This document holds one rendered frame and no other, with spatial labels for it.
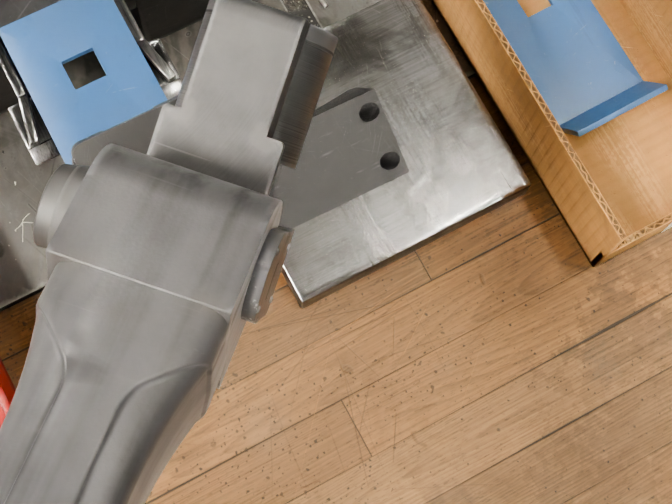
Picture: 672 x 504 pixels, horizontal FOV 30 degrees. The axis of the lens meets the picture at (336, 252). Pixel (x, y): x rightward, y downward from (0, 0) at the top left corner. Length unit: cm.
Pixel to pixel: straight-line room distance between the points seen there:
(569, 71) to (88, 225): 50
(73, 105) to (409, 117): 22
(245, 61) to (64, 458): 18
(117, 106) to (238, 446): 22
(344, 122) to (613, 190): 31
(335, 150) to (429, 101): 26
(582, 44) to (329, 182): 34
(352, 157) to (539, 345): 28
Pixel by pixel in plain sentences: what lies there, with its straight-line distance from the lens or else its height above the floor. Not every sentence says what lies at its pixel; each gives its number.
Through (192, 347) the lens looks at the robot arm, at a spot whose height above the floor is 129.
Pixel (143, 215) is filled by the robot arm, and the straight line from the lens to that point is 44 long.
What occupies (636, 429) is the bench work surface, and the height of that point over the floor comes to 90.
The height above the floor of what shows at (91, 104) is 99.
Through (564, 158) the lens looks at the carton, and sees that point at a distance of 79.
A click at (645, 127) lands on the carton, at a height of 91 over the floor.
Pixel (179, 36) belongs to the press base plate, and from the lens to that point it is 87.
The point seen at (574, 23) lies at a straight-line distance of 89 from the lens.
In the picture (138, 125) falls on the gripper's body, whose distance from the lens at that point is 61.
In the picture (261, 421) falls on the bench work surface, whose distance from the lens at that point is 80.
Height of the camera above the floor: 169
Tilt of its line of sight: 75 degrees down
